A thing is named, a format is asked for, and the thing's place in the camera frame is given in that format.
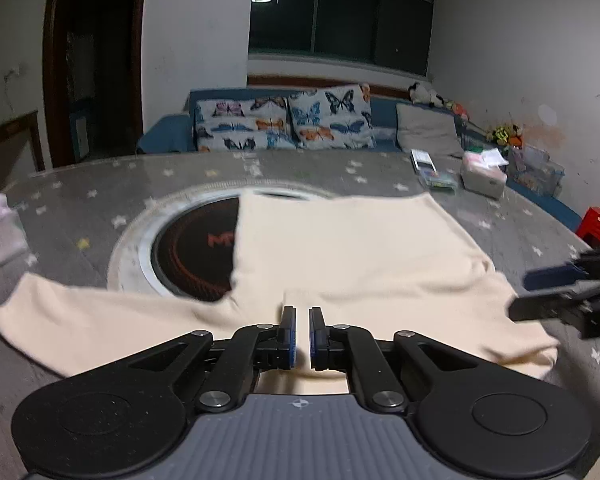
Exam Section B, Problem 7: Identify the clear plastic storage bin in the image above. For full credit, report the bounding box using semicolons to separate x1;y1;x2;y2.
506;145;565;196

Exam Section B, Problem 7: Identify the grey plain cushion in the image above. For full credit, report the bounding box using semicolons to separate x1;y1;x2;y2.
396;103;464;158

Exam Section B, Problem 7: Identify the blue sofa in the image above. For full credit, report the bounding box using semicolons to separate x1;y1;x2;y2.
136;86;583;231

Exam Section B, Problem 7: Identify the dark window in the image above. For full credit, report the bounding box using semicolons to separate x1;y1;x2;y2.
249;0;434;76

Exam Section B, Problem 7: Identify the left butterfly pillow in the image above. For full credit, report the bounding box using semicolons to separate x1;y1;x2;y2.
193;96;297;152

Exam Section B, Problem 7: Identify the colourful book stack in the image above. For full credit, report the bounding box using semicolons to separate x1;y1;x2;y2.
419;171;457;193

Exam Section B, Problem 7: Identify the black white plush toy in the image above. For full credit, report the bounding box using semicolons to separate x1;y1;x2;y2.
407;81;445;108

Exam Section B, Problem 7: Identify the butterfly pillow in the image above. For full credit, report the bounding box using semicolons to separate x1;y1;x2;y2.
193;96;297;152
288;84;375;150

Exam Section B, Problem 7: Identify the dark wooden door frame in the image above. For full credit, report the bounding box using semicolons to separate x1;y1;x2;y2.
42;0;144;167

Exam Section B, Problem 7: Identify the round induction cooktop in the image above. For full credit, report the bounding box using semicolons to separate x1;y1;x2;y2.
107;180;335;302

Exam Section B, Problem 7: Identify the yellow toy pile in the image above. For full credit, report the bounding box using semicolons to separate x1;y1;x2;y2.
486;124;524;148

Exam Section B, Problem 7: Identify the white tissue box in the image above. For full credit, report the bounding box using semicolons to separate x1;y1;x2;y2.
460;148;508;200

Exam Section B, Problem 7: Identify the red box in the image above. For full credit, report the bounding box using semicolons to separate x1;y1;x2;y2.
576;207;600;248

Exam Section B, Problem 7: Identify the right butterfly pillow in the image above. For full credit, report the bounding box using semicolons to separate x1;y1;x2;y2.
288;84;375;150

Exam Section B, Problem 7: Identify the cream knit garment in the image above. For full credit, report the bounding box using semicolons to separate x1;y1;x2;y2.
0;192;558;393

